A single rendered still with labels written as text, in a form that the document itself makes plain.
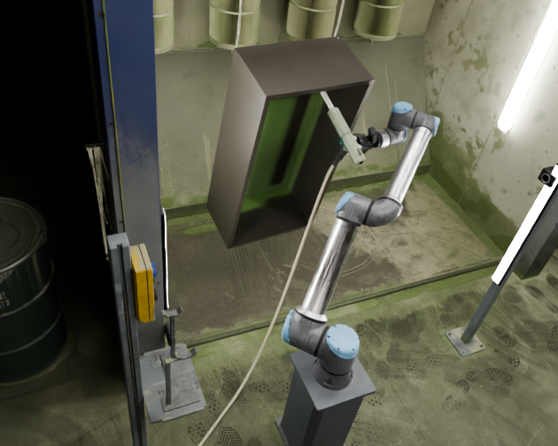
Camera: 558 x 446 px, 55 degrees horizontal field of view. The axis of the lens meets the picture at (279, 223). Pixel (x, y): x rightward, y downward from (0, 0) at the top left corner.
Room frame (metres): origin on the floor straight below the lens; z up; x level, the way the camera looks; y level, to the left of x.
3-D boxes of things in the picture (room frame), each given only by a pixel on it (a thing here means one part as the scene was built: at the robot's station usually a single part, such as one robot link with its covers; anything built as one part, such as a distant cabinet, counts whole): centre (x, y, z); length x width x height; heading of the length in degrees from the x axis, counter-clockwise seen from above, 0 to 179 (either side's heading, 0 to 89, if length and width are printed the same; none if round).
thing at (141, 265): (1.14, 0.41, 1.42); 0.12 x 0.06 x 0.26; 29
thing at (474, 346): (2.28, -1.34, 0.01); 0.20 x 0.20 x 0.01; 29
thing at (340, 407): (1.45, -0.36, 0.32); 0.31 x 0.31 x 0.64; 29
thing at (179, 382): (1.20, 0.32, 0.95); 0.26 x 0.15 x 0.32; 29
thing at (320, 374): (1.45, -0.36, 0.69); 0.19 x 0.19 x 0.10
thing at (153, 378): (1.19, 0.34, 0.78); 0.31 x 0.23 x 0.01; 29
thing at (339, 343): (1.46, -0.35, 0.83); 0.17 x 0.15 x 0.18; 70
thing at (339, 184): (3.42, -0.07, 0.11); 2.70 x 0.02 x 0.13; 119
